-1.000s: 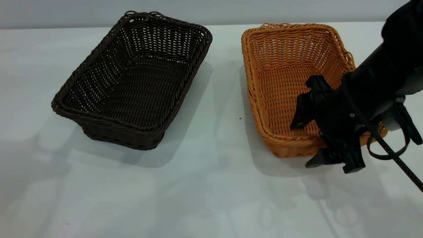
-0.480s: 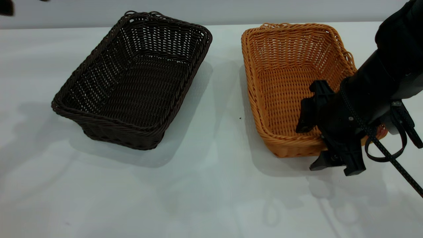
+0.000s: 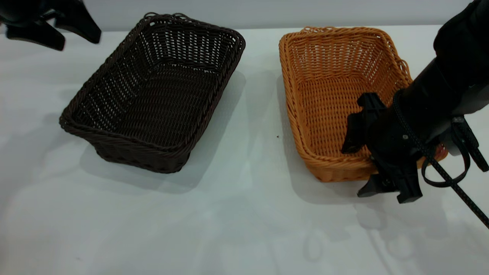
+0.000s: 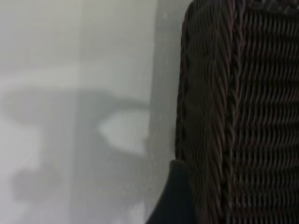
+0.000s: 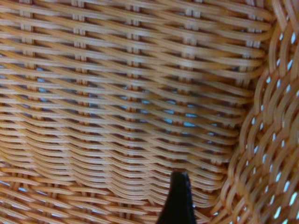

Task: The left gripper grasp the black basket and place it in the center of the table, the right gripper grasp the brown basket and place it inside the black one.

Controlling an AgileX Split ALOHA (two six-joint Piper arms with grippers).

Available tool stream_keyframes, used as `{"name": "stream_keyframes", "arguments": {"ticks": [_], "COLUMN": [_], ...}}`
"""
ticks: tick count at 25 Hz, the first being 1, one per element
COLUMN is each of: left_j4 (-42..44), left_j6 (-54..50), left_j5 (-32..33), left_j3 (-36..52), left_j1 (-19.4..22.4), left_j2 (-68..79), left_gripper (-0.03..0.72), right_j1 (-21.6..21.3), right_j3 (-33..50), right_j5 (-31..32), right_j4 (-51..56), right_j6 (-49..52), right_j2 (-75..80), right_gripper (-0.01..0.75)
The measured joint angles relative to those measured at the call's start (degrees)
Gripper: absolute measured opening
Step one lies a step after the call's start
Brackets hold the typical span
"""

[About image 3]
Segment black flat strap loop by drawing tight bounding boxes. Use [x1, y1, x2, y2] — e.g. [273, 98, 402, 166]
[421, 116, 489, 188]

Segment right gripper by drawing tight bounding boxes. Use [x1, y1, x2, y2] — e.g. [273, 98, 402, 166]
[341, 93, 427, 204]

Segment black wicker basket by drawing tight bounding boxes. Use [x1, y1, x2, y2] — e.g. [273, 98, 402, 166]
[59, 13, 246, 175]

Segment black braided cable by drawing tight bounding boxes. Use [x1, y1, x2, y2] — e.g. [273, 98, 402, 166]
[393, 90, 489, 230]

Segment orange wicker basket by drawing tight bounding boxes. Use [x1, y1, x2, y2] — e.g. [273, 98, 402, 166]
[278, 26, 448, 183]

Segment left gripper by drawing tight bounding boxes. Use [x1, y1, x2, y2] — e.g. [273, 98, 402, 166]
[0, 0, 102, 52]

